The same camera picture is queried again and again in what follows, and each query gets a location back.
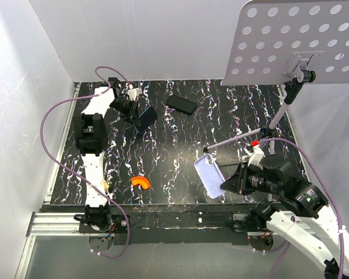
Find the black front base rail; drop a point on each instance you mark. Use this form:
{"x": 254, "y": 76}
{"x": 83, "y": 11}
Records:
{"x": 151, "y": 224}

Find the black phone on table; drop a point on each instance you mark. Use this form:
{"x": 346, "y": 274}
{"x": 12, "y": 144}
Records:
{"x": 180, "y": 104}

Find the cream wooden pestle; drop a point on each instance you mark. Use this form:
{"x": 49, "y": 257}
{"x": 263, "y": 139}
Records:
{"x": 106, "y": 186}

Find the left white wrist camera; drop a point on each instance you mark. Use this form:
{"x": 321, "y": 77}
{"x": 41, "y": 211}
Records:
{"x": 133, "y": 93}

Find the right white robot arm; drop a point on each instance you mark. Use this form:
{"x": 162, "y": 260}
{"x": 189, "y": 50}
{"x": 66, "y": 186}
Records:
{"x": 327, "y": 247}

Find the lavender phone case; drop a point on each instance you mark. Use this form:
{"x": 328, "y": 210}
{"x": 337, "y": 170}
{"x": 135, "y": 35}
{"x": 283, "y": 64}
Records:
{"x": 210, "y": 175}

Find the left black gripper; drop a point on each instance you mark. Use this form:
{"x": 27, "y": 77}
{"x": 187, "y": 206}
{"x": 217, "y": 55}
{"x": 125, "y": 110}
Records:
{"x": 132, "y": 115}

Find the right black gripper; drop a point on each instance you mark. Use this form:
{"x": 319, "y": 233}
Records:
{"x": 237, "y": 183}

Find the perforated music stand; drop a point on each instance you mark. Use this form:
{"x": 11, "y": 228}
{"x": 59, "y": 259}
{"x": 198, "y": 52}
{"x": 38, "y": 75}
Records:
{"x": 303, "y": 48}

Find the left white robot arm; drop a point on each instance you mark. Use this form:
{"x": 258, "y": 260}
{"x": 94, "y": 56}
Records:
{"x": 91, "y": 139}

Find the orange curved pipe piece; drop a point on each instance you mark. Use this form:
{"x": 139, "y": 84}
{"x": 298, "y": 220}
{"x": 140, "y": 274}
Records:
{"x": 140, "y": 181}

